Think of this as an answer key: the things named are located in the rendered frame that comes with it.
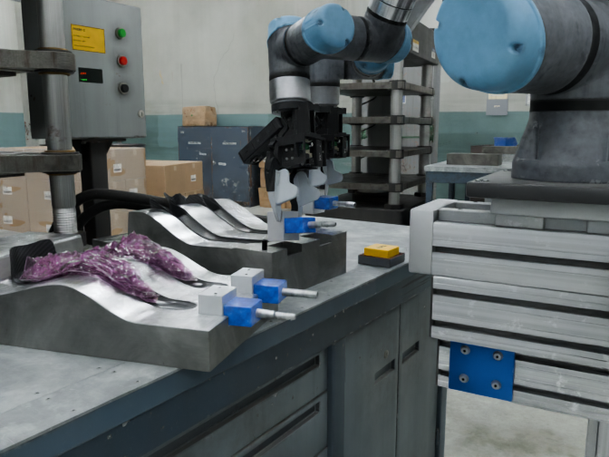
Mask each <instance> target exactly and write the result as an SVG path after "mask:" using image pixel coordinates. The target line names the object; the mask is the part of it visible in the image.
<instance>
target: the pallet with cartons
mask: <svg viewBox="0 0 609 457"><path fill-rule="evenodd" d="M146 181H147V194H148V195H152V196H158V197H162V198H165V196H164V192H166V193H167V194H168V195H169V196H171V197H173V196H174V195H175V194H179V193H180V194H181V195H182V196H184V197H186V198H187V197H188V195H194V194H198V193H201V194H203V195H204V190H203V173H202V161H189V160H146Z"/></svg>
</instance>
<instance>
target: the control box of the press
mask: <svg viewBox="0 0 609 457"><path fill-rule="evenodd" d="M21 9H22V20H23V32H24V49H25V50H34V49H37V48H39V34H38V23H37V11H36V0H21ZM63 24H64V38H65V49H68V50H69V51H71V52H72V53H74V54H75V62H76V72H74V74H71V75H70V76H67V78H68V91H69V104H70V118H71V131H72V145H73V147H74V148H75V150H76V151H78V152H79V153H80V154H81V155H82V170H81V179H82V191H85V190H92V189H109V182H108V166H107V153H108V151H109V149H110V147H111V145H112V143H113V142H114V141H116V142H117V143H121V142H122V141H126V139H131V138H145V137H146V136H147V134H146V115H145V95H144V76H143V56H142V36H141V17H140V8H138V7H136V6H132V5H124V4H120V3H115V2H111V1H107V0H63ZM26 77H27V88H28V100H29V111H30V123H31V133H32V139H40V140H46V130H45V118H44V96H43V83H42V75H39V74H38V73H26ZM82 231H86V244H88V245H91V246H92V240H93V239H94V238H103V237H108V236H111V213H110V211H109V210H106V211H103V212H102V213H100V214H98V215H96V216H95V217H93V218H92V219H91V220H89V221H88V222H87V223H86V224H85V226H84V229H83V228H82Z"/></svg>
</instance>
